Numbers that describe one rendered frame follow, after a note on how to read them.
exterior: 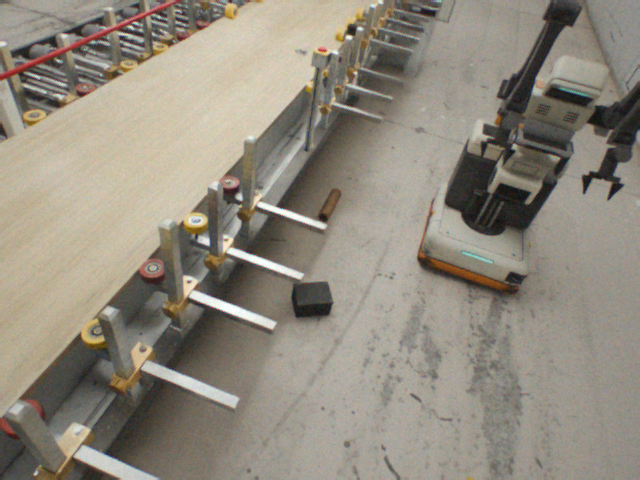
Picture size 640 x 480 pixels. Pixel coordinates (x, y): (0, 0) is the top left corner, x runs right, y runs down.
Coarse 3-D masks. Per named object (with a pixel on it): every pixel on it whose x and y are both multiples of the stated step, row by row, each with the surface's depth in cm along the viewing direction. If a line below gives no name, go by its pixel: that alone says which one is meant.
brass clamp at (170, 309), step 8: (184, 280) 142; (192, 280) 143; (184, 288) 140; (192, 288) 140; (184, 296) 138; (168, 304) 135; (176, 304) 135; (184, 304) 138; (168, 312) 135; (176, 312) 135
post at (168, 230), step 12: (168, 228) 114; (168, 240) 117; (168, 252) 120; (168, 264) 124; (180, 264) 127; (168, 276) 128; (180, 276) 130; (168, 288) 132; (180, 288) 133; (180, 300) 136; (180, 324) 143
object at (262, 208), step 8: (224, 200) 178; (232, 200) 177; (240, 200) 176; (256, 208) 175; (264, 208) 174; (272, 208) 175; (272, 216) 175; (280, 216) 174; (288, 216) 173; (296, 216) 173; (296, 224) 174; (304, 224) 172; (312, 224) 171; (320, 224) 172; (320, 232) 172
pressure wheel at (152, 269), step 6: (156, 258) 141; (144, 264) 138; (150, 264) 139; (156, 264) 139; (162, 264) 139; (144, 270) 137; (150, 270) 137; (156, 270) 138; (162, 270) 138; (144, 276) 135; (150, 276) 135; (156, 276) 136; (162, 276) 137; (144, 282) 137; (150, 282) 137; (156, 282) 137
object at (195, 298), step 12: (156, 288) 142; (192, 300) 139; (204, 300) 139; (216, 300) 140; (216, 312) 139; (228, 312) 137; (240, 312) 138; (252, 324) 137; (264, 324) 136; (276, 324) 137
